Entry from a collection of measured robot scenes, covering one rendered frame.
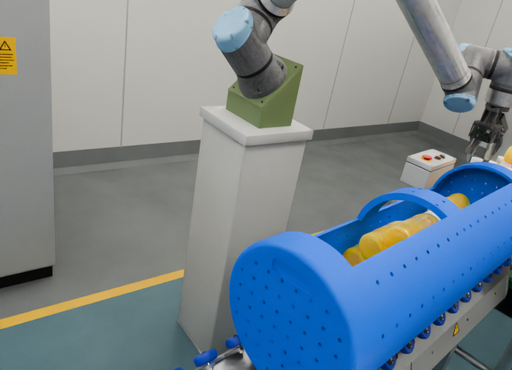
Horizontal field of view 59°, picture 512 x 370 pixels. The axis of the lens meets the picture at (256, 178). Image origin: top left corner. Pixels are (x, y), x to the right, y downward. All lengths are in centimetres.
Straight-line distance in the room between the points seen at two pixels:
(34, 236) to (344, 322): 191
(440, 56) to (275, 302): 87
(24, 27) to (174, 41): 184
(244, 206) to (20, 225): 113
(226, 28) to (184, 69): 228
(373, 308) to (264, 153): 100
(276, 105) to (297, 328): 103
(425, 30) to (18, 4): 147
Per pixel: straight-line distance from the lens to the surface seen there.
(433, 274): 89
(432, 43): 134
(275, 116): 166
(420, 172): 171
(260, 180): 168
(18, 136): 216
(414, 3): 127
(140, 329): 230
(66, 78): 349
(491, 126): 161
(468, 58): 156
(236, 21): 154
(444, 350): 127
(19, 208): 231
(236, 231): 174
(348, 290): 70
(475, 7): 624
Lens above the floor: 161
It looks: 25 degrees down
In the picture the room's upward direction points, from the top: 11 degrees clockwise
